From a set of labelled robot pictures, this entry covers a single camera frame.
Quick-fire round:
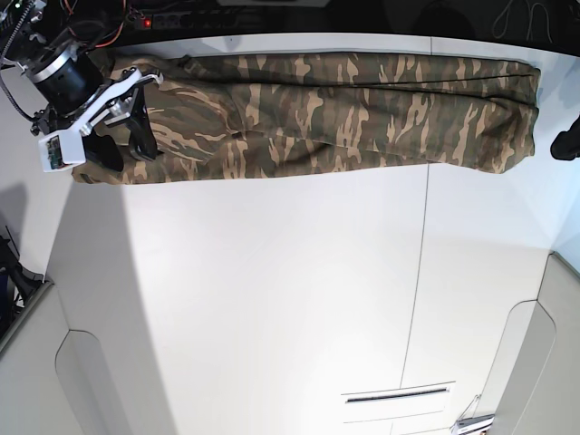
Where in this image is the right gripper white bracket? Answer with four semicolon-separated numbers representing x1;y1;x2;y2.
79;66;162;171

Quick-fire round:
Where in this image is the camouflage T-shirt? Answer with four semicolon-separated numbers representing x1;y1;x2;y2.
72;53;541;185

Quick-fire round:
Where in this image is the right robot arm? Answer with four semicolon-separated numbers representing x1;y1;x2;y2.
1;1;163;172

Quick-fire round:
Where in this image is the black power strip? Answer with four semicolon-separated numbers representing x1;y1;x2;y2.
130;10;237;31

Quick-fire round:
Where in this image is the black equipment left edge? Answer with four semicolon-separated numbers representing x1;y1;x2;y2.
1;235;44;322

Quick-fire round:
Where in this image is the grey clip bottom right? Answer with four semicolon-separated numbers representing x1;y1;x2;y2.
450;394;495;435

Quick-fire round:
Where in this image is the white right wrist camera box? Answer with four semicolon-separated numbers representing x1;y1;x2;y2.
38;130;86;173

